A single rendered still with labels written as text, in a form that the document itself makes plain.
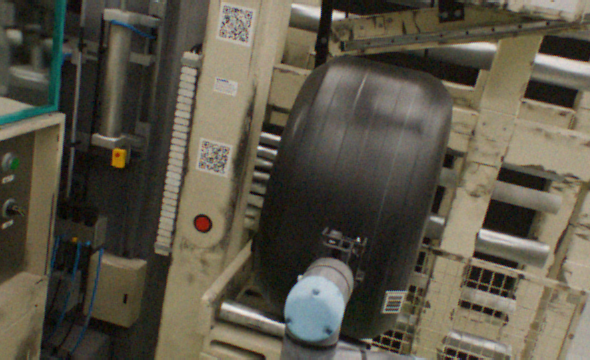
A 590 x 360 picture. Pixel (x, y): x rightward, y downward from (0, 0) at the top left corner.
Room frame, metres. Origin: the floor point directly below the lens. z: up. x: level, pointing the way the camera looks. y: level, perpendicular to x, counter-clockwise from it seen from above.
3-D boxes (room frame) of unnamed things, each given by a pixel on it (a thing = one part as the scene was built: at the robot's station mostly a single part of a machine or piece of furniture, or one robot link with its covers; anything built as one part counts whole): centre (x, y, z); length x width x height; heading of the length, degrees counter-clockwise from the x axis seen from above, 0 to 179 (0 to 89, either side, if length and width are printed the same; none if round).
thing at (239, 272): (1.47, 0.10, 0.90); 0.40 x 0.03 x 0.10; 170
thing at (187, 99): (1.45, 0.27, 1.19); 0.05 x 0.04 x 0.48; 170
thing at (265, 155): (1.85, 0.07, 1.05); 0.20 x 0.15 x 0.30; 80
